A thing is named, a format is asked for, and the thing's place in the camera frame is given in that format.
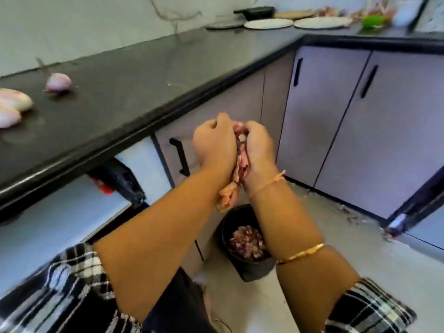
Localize person's left hand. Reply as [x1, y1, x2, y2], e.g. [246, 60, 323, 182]
[192, 112, 238, 179]

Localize person's right hand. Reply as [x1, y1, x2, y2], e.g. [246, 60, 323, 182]
[238, 120, 278, 195]

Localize pile of onion peels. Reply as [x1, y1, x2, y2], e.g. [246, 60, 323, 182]
[216, 123, 252, 212]

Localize red onion with pale patch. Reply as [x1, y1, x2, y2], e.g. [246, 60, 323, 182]
[36, 57, 74, 93]

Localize brownish red onion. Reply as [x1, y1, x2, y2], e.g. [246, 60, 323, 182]
[0, 88, 34, 112]

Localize person's right forearm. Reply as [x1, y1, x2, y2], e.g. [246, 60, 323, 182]
[251, 178, 362, 333]

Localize person's black trousers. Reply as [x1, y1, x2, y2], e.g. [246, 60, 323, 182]
[142, 267, 217, 333]

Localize narrow grey cabinet panel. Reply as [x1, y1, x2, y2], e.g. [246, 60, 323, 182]
[260, 50, 298, 160]

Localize black and red tool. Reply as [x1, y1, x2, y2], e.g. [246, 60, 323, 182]
[88, 158, 147, 207]

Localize gold bangle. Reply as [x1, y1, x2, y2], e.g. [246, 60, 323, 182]
[275, 242, 326, 265]

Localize black trash bin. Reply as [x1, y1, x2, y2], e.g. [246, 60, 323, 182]
[220, 203, 277, 283]

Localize dark flat plate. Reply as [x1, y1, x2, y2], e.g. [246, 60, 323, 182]
[205, 20, 246, 31]

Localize white plate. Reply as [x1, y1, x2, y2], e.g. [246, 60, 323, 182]
[293, 16, 353, 31]
[243, 18, 295, 31]

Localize black frying pan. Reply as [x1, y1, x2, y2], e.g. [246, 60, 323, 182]
[233, 5, 277, 22]

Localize light wooden chopping board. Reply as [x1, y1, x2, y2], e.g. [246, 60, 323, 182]
[273, 8, 321, 21]

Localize white container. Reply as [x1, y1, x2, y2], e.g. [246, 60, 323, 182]
[391, 0, 425, 29]

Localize black white plaid sleeve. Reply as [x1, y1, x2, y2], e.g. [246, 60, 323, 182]
[0, 242, 143, 333]

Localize orange thread bracelet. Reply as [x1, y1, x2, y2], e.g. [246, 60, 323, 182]
[248, 170, 287, 200]

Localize black cabinet door handle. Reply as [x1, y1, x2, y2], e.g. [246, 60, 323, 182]
[170, 138, 191, 178]
[293, 57, 304, 87]
[360, 63, 380, 100]

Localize dark metal frame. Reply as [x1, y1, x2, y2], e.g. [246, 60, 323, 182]
[383, 166, 444, 240]

